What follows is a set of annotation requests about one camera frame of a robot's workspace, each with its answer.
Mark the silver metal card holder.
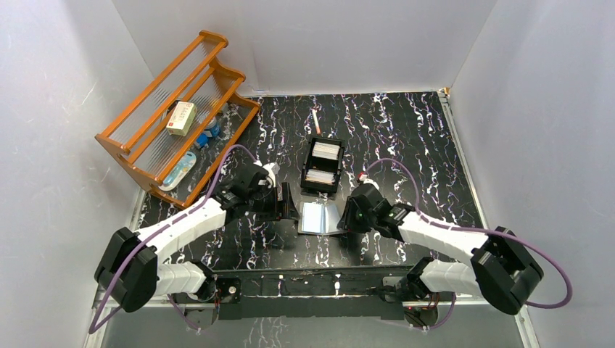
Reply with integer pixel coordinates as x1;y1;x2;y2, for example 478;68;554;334
298;202;344;236

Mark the black card tray box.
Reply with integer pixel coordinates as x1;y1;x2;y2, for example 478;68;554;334
300;136;346;199

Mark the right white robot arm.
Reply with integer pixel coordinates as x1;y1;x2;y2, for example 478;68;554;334
337;183;544;315

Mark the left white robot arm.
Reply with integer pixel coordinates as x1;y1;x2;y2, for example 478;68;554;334
94;162;299;312

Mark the white card stack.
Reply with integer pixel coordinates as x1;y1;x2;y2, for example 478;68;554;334
311;141;341;161

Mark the light blue blister pack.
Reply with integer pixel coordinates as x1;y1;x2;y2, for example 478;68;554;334
159;151;197;191

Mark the blue small bottle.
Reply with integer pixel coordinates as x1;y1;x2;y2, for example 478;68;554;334
194;117;220;149

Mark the pink white pen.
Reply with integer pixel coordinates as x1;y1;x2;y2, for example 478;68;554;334
311;109;321;135

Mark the orange wooden shelf rack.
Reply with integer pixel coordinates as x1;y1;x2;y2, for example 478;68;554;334
95;30;260;207

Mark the cream medicine box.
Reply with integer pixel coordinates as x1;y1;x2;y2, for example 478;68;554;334
166;101;197;136

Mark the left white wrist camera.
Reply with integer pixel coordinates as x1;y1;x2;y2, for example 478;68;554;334
258;162;279;189

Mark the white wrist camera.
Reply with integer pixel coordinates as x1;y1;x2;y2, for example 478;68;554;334
258;162;279;189
358;173;380;190

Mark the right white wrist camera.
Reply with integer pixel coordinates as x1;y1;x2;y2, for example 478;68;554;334
358;173;380;190

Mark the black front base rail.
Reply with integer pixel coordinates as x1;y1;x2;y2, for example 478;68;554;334
217;265;413;320

